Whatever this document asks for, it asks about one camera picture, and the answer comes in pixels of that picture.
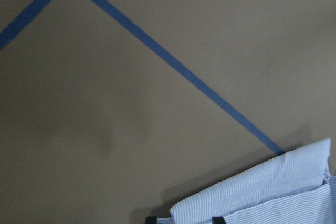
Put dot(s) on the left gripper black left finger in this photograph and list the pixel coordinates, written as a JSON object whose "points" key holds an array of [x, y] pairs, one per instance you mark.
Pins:
{"points": [[151, 220]]}

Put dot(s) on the light blue striped shirt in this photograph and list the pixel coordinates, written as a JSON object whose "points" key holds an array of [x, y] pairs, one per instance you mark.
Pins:
{"points": [[300, 170]]}

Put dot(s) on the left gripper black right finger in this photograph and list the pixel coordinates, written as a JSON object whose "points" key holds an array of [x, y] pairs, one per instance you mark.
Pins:
{"points": [[218, 220]]}

